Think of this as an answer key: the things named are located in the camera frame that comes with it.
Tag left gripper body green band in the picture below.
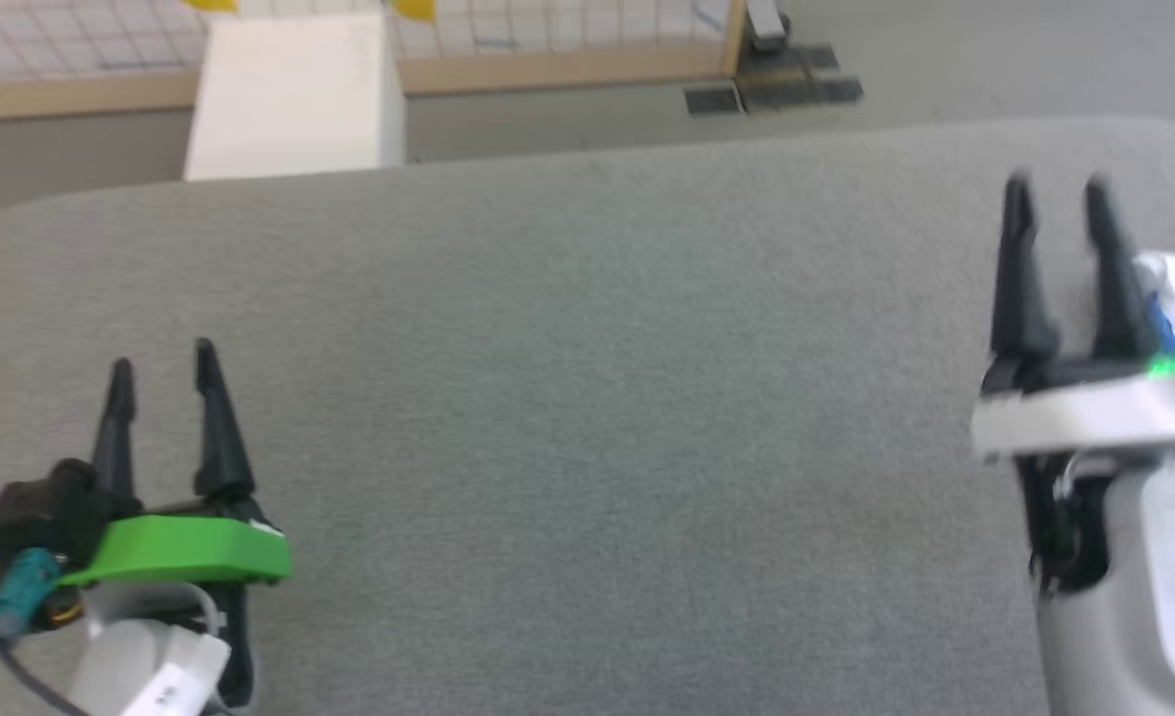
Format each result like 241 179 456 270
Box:
56 492 293 588

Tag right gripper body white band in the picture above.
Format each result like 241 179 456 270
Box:
970 351 1175 465

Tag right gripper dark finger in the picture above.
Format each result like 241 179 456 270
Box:
989 171 1062 361
1085 174 1161 361

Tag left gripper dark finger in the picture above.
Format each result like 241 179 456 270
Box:
193 338 256 500
90 358 139 500

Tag long black floor tape patch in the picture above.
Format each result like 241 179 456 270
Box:
742 78 865 108

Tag white box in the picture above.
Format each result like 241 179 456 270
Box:
182 12 408 182

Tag grey fabric covered surface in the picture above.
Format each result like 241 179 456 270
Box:
0 114 1175 716

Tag lemon print partition wooden frame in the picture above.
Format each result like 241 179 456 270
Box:
0 0 750 123

